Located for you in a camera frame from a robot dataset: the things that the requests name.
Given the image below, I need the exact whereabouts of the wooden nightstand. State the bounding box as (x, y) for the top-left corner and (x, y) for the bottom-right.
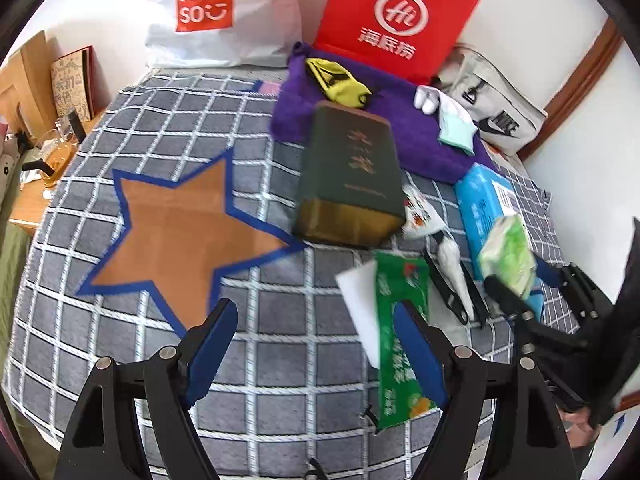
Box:
(9, 110), (108, 236)

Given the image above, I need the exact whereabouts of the black clip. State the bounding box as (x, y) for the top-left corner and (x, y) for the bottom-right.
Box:
(422, 247), (490, 328)

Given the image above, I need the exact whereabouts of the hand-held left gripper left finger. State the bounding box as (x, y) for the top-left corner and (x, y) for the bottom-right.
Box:
(52, 298), (239, 480)

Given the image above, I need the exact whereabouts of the blue tissue pack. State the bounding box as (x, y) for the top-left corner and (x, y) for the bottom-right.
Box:
(454, 164), (546, 322)

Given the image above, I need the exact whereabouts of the grey checkered bed sheet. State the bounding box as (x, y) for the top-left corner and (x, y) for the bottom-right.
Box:
(0, 70), (573, 480)

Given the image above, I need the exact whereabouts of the purple towel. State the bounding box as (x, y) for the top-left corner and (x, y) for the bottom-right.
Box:
(270, 41), (496, 183)

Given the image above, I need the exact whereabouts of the dark green box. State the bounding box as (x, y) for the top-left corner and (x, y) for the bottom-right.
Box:
(291, 100), (407, 250)

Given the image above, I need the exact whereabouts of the yellow black cloth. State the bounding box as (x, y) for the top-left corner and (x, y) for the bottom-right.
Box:
(305, 58), (373, 110)

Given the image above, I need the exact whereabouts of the person's right hand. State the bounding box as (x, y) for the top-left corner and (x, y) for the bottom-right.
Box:
(560, 407), (600, 451)

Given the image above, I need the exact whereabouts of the white plastic shopping bag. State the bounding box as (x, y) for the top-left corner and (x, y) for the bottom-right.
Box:
(145, 0), (321, 68)

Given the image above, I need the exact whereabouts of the green white tissue pack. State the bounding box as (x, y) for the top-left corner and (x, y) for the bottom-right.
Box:
(476, 214), (537, 300)

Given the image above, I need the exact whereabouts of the glass teapot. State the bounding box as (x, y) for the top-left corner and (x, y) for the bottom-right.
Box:
(21, 127), (82, 191)

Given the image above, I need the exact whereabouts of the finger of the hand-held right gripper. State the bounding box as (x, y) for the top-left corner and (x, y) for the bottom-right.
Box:
(482, 275), (591, 362)
(531, 254), (615, 322)

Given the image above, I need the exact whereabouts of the white sponge block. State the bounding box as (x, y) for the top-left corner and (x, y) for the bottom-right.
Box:
(335, 260), (385, 368)

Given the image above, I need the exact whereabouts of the white printed plastic bag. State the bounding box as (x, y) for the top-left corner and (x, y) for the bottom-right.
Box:
(400, 185), (447, 242)

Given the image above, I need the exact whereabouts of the brown wooden door frame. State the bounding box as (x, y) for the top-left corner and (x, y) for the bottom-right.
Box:
(515, 16), (625, 162)

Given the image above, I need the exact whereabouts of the wooden headboard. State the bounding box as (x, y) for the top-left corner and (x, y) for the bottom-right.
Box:
(0, 30), (57, 147)

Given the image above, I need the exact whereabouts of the red paper bag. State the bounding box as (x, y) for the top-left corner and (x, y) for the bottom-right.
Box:
(312, 0), (482, 85)

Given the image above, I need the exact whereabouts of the white sock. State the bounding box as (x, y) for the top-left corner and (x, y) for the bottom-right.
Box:
(415, 85), (473, 126)

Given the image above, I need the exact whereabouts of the brown illustrated book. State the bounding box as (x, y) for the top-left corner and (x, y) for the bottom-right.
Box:
(50, 46), (97, 123)

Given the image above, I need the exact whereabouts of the beige waist bag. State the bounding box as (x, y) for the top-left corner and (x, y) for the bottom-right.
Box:
(432, 46), (548, 157)

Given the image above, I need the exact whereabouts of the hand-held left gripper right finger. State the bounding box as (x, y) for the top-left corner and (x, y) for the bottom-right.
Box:
(392, 301), (576, 480)

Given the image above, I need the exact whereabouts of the translucent white plastic wrapper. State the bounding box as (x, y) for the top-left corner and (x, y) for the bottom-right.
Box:
(434, 237), (476, 317)

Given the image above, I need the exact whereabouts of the green wet wipes packet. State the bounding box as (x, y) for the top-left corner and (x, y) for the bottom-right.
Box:
(374, 252), (443, 431)

